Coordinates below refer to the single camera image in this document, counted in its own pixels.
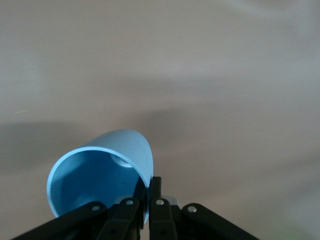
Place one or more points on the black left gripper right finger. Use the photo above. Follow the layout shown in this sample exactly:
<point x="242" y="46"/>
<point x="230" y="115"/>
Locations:
<point x="175" y="225"/>

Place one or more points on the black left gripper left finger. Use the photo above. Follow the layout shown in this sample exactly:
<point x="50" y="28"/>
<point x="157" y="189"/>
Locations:
<point x="112" y="225"/>

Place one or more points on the light blue plastic cup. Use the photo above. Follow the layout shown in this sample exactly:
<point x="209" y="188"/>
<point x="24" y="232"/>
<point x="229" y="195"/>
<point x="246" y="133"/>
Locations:
<point x="87" y="180"/>

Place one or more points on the brown table mat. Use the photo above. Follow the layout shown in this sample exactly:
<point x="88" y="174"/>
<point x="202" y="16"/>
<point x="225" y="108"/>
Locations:
<point x="200" y="62"/>

